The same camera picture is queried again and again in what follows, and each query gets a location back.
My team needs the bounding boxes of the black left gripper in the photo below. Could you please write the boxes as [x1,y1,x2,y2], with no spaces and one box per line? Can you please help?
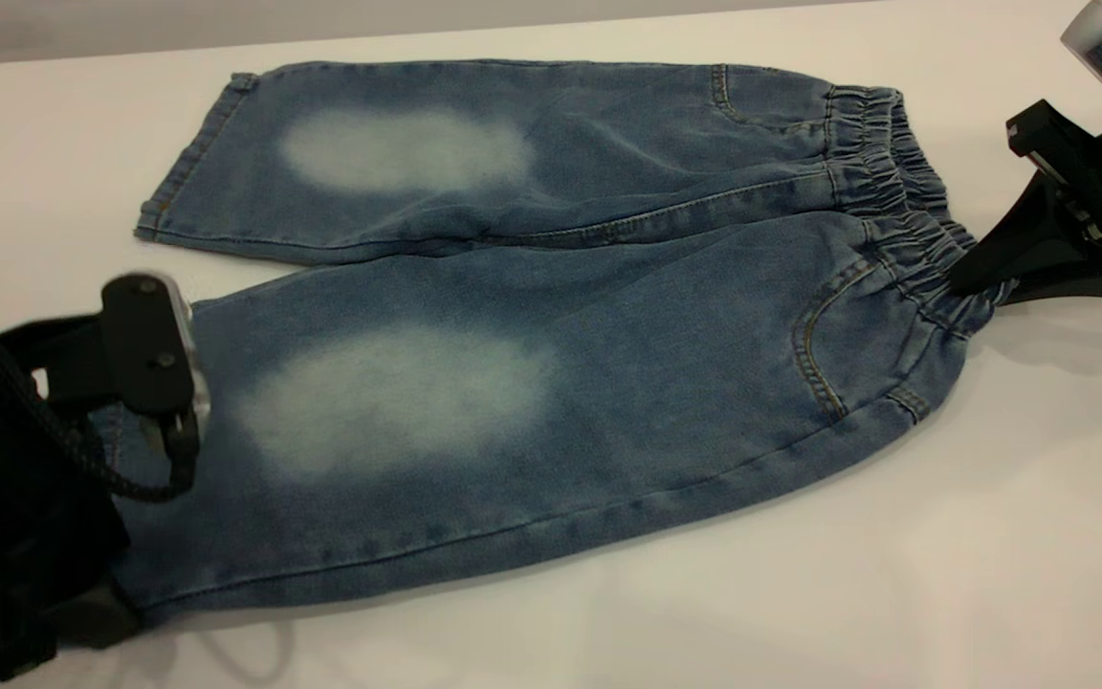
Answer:
[0,323,143,683]

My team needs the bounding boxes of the blue denim kids jeans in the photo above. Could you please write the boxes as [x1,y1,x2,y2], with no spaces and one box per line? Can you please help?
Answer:
[103,59,1023,623]

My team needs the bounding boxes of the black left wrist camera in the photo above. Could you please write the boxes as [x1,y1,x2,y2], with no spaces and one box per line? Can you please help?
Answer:
[0,272,211,456]

